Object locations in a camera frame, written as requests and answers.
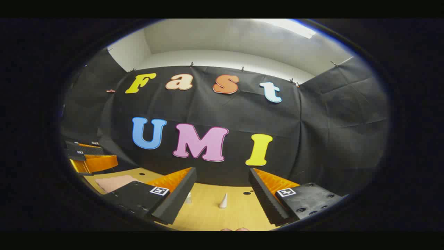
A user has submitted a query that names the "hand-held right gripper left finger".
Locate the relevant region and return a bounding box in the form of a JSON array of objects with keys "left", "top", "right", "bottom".
[{"left": 102, "top": 167, "right": 197, "bottom": 225}]

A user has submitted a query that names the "black backdrop cloth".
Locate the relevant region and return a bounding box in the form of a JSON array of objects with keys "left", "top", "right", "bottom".
[{"left": 61, "top": 49, "right": 391, "bottom": 197}]

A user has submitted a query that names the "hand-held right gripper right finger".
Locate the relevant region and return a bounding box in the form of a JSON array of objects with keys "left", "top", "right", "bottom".
[{"left": 248, "top": 168, "right": 349, "bottom": 226}]

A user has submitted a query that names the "small pink suitcase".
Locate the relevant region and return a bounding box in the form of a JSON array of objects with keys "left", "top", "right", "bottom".
[{"left": 95, "top": 175, "right": 143, "bottom": 194}]

